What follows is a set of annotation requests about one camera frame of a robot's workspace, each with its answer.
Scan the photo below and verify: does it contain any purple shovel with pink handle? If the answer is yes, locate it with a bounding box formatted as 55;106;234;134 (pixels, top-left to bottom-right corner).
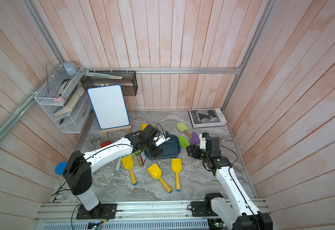
190;132;200;146

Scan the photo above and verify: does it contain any teal plastic storage box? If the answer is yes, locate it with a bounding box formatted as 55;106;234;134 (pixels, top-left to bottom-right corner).
144;135;181;160

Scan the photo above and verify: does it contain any light green shovel wooden handle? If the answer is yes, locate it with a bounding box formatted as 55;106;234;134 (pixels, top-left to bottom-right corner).
177;122;192;139

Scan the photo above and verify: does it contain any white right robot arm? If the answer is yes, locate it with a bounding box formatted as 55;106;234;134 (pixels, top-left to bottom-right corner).
187;133;273;230

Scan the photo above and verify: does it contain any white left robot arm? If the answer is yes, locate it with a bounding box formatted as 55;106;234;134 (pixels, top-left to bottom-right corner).
63;125;170;216

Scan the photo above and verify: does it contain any red shovel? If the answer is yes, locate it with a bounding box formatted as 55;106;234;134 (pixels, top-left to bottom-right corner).
100;140;111;148

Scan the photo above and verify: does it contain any yellow plastic scoop left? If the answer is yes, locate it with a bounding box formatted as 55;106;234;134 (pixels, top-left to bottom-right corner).
121;155;137;186

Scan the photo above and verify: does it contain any yellow plastic scoop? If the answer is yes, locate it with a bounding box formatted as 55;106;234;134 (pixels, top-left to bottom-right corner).
171;158;182;192
147;163;172;194
121;155;137;186

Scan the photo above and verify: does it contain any black and white book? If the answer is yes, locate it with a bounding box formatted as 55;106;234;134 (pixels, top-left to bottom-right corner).
188;108;227;128

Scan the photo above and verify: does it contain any yellow plastic scoop middle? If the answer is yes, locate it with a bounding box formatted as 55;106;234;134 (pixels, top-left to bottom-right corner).
147;163;172;194

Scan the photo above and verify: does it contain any grey blue trowel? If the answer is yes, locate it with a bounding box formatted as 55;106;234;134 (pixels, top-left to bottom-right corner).
114;158;121;173

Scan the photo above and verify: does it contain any wooden easel stand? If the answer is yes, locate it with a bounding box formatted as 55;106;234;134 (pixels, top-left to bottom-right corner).
100;125;132;139

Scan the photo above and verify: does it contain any yellow plastic scoop right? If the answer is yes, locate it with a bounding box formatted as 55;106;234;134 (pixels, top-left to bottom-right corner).
171;158;182;192

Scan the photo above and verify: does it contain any blue framed whiteboard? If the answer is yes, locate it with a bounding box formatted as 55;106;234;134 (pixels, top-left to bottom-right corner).
87;84;130;130

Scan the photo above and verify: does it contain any blue lid pen jar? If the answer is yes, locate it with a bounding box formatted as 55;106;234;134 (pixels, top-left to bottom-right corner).
55;162;67;175

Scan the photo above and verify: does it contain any yellow shovel with wooden handle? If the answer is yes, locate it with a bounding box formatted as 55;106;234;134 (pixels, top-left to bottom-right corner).
141;124;149;131

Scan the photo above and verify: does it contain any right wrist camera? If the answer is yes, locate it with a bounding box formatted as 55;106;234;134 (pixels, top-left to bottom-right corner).
199;132;210;150

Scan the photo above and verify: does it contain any green trowel with wooden handle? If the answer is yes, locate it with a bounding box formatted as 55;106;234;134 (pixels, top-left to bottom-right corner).
132;150;144;167

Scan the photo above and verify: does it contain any green trowel with yellow handle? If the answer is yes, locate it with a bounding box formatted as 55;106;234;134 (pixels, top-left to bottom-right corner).
179;136;190;149

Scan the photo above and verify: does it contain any black wire basket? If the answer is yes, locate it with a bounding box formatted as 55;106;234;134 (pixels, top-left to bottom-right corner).
81;71;138;96

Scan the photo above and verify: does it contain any white wire mesh shelf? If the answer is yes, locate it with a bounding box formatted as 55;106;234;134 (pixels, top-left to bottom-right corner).
34;64;91;134

